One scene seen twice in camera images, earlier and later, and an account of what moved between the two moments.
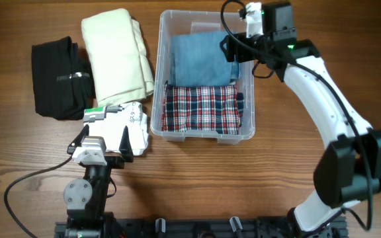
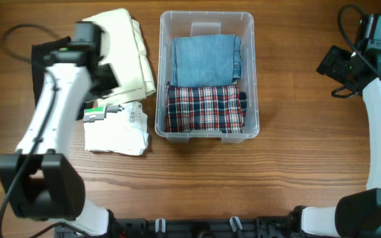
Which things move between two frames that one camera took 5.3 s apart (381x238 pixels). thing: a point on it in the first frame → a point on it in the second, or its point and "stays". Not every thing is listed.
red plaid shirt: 202,109 stays
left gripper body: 115,162 → 104,83
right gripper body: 258,44 → 339,63
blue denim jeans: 198,59 stays
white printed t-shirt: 110,121 stays
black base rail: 256,227 stays
